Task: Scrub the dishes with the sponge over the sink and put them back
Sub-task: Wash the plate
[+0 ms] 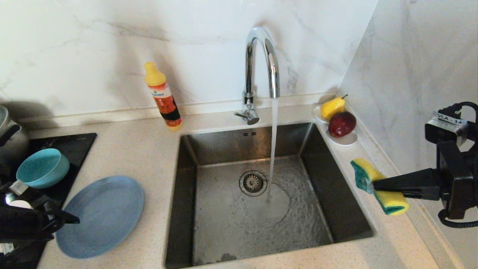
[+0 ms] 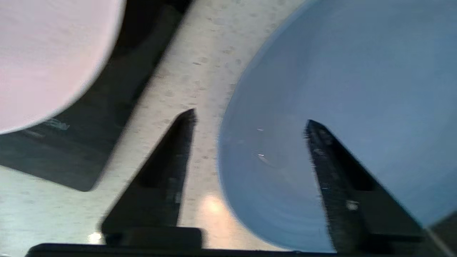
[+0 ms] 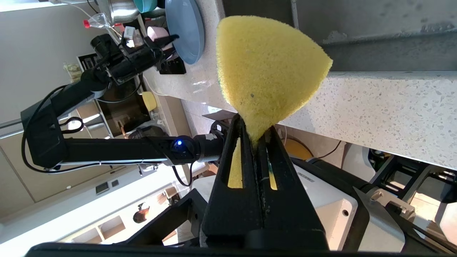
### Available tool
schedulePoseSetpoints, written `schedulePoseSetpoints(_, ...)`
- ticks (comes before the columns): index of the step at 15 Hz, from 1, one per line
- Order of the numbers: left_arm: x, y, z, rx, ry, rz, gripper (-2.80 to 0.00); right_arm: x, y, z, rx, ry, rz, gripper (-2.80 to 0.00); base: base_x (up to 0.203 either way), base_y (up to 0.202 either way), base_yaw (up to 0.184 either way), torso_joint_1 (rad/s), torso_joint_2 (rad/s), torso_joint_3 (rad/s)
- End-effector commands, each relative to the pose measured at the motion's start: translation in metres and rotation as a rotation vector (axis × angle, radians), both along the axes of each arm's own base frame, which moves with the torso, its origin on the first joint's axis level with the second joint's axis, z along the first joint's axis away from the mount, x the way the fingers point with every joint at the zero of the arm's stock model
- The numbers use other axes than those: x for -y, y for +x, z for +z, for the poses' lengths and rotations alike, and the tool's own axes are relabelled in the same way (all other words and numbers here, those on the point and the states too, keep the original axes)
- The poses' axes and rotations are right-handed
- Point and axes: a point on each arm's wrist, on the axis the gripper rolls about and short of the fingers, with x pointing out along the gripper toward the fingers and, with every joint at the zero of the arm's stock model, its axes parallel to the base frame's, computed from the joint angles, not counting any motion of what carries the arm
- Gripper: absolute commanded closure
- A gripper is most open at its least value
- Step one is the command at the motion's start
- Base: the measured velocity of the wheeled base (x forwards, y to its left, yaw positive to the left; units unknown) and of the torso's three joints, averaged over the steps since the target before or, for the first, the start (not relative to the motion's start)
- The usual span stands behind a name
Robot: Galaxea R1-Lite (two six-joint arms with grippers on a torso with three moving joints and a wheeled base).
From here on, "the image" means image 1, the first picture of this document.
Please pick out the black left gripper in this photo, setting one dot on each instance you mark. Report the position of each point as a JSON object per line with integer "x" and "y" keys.
{"x": 26, "y": 220}

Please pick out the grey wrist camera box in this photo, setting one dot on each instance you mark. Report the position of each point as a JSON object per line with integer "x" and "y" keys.
{"x": 446, "y": 127}
{"x": 18, "y": 187}

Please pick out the white fruit dish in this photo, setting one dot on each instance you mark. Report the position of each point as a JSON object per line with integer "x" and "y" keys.
{"x": 345, "y": 140}

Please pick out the orange dish soap bottle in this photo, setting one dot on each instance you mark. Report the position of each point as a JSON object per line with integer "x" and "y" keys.
{"x": 163, "y": 97}

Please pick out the yellow green sponge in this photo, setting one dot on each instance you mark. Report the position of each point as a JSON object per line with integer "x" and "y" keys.
{"x": 390, "y": 203}

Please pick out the stainless steel sink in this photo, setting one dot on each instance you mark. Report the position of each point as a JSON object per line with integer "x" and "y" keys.
{"x": 231, "y": 239}

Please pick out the red apple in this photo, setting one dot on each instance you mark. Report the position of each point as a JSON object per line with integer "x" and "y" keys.
{"x": 341, "y": 124}

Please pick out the teal bowl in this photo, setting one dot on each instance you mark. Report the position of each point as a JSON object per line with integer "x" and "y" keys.
{"x": 41, "y": 168}

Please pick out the steel cooking pot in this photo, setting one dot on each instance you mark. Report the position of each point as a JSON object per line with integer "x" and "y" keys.
{"x": 13, "y": 145}

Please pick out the metal sink drain strainer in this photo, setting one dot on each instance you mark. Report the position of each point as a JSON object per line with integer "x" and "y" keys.
{"x": 253, "y": 183}

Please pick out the yellow pear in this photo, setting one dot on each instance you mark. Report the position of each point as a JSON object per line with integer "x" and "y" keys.
{"x": 332, "y": 107}

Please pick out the chrome faucet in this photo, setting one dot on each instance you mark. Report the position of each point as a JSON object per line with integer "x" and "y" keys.
{"x": 248, "y": 67}

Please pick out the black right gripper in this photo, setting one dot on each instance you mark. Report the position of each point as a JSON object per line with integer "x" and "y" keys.
{"x": 457, "y": 179}

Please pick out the pink bowl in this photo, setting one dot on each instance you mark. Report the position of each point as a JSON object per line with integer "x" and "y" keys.
{"x": 20, "y": 204}

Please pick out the blue round plate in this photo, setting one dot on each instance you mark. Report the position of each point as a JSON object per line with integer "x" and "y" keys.
{"x": 104, "y": 216}

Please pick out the black induction cooktop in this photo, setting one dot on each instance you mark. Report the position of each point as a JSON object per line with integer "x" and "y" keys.
{"x": 74, "y": 149}

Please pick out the running water stream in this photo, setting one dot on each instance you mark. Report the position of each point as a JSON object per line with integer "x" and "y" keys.
{"x": 273, "y": 130}

